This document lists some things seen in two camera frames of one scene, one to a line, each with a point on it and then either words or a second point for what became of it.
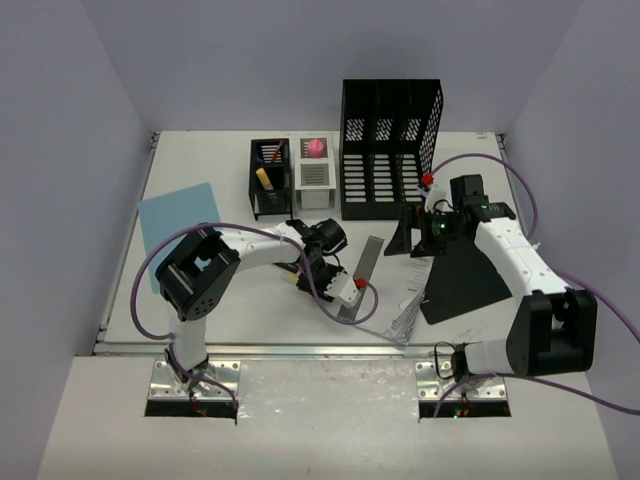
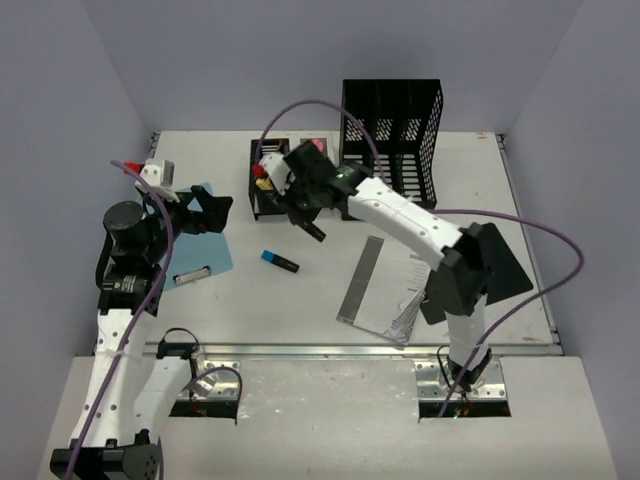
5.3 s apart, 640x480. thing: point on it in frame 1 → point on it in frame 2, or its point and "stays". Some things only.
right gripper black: [401, 242] → [289, 201]
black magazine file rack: [388, 131] stays
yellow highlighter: [290, 277] → [263, 184]
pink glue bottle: [315, 149] stays
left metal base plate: [165, 386] stays
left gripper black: [316, 278] → [198, 216]
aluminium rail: [280, 350] stays
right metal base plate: [430, 386] stays
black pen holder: [274, 157] stays
